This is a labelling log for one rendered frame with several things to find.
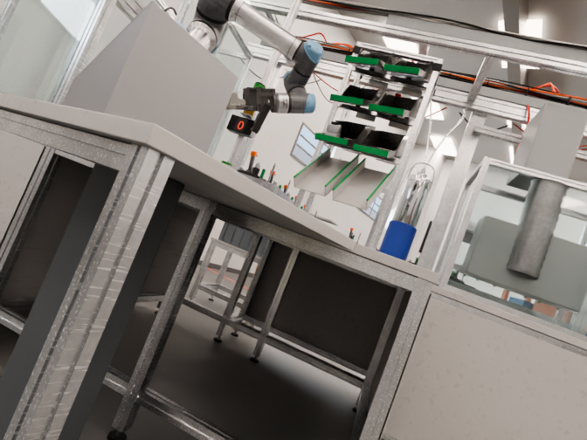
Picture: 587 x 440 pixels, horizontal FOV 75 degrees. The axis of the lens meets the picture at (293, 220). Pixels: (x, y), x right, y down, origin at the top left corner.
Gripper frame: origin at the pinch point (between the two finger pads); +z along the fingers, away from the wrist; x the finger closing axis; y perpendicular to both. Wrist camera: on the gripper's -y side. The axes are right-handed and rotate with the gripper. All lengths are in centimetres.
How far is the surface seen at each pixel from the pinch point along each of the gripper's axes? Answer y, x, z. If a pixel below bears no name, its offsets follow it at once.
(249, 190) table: -14, 80, 5
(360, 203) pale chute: -31, 29, -43
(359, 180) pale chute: -26, 15, -49
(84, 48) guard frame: 23, -43, 50
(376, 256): -41, 53, -37
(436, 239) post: -75, -41, -133
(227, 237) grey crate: -114, -190, -23
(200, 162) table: -8, 86, 13
